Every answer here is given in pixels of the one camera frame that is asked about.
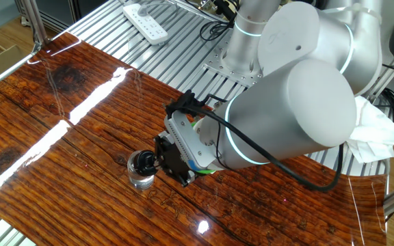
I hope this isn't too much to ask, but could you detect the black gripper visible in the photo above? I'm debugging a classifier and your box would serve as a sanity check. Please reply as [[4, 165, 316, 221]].
[[148, 134, 198, 189]]

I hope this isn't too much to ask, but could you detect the black knobbed jar lid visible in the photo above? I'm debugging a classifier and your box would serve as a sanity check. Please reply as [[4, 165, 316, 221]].
[[133, 149, 157, 177]]

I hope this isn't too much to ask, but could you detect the clear glass jar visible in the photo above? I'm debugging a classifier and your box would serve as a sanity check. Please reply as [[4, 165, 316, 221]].
[[127, 150, 156, 191]]

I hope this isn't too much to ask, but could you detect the wood grain table mat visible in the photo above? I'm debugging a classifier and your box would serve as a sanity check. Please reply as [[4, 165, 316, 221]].
[[0, 31, 389, 246]]

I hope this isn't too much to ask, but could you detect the white power strip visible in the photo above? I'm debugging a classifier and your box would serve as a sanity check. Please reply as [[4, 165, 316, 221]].
[[122, 3, 169, 46]]

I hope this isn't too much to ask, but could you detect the crumpled white cloth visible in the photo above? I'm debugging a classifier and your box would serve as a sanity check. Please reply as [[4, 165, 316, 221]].
[[345, 95, 394, 164]]

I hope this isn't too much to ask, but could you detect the grey office chair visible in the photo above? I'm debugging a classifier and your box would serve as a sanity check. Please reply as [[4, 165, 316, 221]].
[[378, 0, 394, 57]]

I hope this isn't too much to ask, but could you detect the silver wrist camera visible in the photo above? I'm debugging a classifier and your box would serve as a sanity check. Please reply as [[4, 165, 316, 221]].
[[163, 111, 218, 172]]

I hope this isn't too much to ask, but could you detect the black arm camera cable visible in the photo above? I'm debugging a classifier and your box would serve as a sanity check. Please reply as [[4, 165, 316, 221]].
[[164, 89, 345, 192]]

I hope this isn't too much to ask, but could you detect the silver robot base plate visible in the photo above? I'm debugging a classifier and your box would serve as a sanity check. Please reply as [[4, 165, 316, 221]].
[[203, 44, 265, 88]]

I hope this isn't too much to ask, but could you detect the black coiled cable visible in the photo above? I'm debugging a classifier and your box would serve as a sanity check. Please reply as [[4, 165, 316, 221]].
[[183, 0, 242, 42]]

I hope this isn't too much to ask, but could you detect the aluminium frame rail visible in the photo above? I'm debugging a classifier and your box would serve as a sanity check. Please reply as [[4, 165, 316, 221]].
[[0, 41, 43, 96]]

